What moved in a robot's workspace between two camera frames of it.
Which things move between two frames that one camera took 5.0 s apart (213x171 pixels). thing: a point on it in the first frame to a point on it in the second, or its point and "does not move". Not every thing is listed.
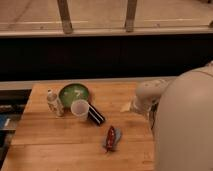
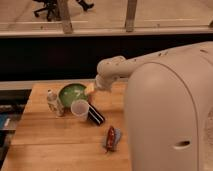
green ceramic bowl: x=73 y=92 does not move
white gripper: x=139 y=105 to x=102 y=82
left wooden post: x=65 y=17 does not move
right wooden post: x=130 y=16 does not move
